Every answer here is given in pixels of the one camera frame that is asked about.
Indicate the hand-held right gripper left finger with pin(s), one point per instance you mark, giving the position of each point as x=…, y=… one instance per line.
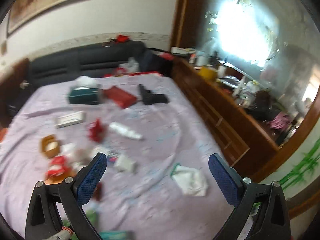
x=92, y=177

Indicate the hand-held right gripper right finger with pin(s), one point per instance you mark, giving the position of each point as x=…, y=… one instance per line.
x=223, y=180

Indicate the white cloth with green trim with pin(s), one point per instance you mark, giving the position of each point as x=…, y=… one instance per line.
x=190, y=180

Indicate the small white packet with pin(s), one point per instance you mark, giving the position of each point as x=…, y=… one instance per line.
x=125, y=163

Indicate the red white cigarette pack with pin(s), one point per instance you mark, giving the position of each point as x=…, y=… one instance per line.
x=58, y=166

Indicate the red wrapper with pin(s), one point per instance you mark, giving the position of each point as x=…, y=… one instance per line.
x=96, y=131

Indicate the white plastic tube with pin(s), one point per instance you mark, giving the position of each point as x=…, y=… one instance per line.
x=123, y=130

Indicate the brown round container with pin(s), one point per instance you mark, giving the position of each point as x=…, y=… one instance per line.
x=45, y=145

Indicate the white box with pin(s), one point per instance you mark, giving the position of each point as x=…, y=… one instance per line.
x=70, y=119

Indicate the wooden dresser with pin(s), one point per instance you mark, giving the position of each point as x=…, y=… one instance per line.
x=225, y=130

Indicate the teal packet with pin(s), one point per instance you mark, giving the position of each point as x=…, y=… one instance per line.
x=116, y=235

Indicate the pink folded umbrella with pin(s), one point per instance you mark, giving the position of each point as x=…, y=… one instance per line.
x=278, y=122

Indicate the green tissue box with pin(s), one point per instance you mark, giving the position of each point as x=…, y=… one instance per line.
x=82, y=96

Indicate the flat red box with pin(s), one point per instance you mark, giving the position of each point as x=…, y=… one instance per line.
x=120, y=96

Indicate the black toy gun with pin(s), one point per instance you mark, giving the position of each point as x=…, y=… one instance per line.
x=152, y=98

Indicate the white plastic bag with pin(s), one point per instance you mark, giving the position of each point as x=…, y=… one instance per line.
x=130, y=65

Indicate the dark padded headboard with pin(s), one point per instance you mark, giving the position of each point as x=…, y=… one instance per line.
x=62, y=62

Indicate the white jar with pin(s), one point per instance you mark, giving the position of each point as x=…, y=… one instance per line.
x=201, y=60

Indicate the dark bag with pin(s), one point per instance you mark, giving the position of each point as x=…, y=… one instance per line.
x=155, y=60

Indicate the red ornament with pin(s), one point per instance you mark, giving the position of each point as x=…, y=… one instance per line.
x=122, y=38

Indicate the wood-framed wall mirror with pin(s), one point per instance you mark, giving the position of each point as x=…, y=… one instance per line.
x=287, y=30

